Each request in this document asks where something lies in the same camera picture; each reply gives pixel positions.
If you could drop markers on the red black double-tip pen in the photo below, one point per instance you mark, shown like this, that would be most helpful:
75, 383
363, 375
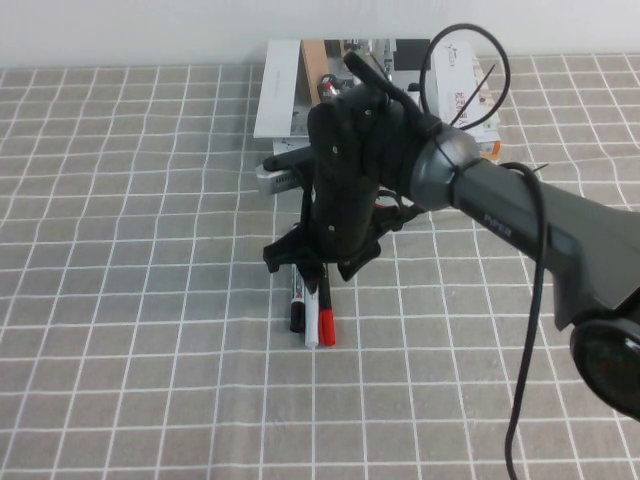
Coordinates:
327, 327

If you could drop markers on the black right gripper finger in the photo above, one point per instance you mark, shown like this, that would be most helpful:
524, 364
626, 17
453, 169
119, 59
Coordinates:
349, 270
312, 280

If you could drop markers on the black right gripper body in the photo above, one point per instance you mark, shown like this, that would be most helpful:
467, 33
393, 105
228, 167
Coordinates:
345, 175

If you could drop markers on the black zip tie loop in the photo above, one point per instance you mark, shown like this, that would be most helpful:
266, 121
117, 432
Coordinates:
506, 75

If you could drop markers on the plain white pen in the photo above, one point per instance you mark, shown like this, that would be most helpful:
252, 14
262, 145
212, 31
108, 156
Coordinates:
311, 325

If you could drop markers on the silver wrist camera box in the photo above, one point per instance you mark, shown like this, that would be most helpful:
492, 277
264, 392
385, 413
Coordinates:
275, 180

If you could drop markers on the white robot brochure magazine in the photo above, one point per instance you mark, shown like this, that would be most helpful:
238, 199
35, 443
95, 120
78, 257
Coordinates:
275, 90

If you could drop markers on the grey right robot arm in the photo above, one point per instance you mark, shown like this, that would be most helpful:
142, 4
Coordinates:
525, 215

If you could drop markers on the black white printed marker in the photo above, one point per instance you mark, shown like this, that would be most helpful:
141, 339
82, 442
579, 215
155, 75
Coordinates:
296, 320

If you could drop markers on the grey checked tablecloth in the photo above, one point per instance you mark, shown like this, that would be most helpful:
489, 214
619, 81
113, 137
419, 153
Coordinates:
150, 350

